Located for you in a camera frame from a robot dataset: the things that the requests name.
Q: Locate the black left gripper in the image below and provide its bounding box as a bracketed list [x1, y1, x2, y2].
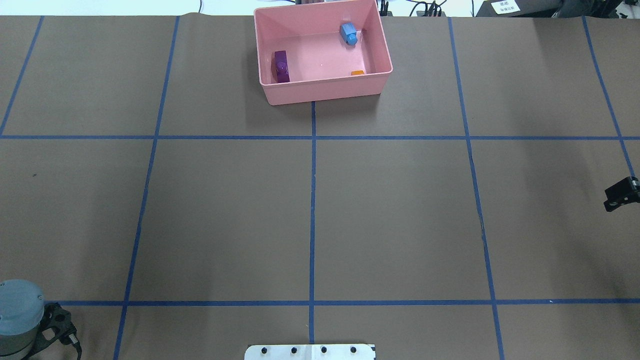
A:
[23, 302, 81, 360]

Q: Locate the light blue toy block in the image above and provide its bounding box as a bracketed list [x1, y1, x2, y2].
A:
[339, 22, 358, 46]

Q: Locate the purple toy block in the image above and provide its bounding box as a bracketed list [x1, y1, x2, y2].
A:
[273, 50, 290, 84]

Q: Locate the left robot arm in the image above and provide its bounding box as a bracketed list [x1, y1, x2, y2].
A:
[0, 279, 83, 360]

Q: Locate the brown cardboard box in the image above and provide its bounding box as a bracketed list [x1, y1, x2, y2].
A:
[474, 0, 563, 18]

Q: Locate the pink plastic box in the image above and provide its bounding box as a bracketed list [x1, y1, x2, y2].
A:
[253, 0, 394, 106]

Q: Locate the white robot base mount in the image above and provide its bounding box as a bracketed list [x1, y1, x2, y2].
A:
[244, 343, 377, 360]

